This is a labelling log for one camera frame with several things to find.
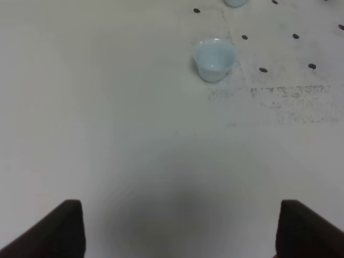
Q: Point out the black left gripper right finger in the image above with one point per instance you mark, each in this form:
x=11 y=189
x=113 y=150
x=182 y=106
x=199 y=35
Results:
x=301 y=232

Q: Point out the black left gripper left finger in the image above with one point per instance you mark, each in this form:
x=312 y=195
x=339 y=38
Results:
x=59 y=234

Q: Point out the near light blue teacup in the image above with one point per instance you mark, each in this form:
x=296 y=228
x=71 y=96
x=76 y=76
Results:
x=214 y=58

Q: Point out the light blue teacup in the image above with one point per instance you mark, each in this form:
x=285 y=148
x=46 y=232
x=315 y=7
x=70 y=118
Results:
x=214 y=58
x=235 y=3

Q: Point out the far light blue teacup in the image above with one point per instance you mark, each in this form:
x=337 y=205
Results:
x=235 y=3

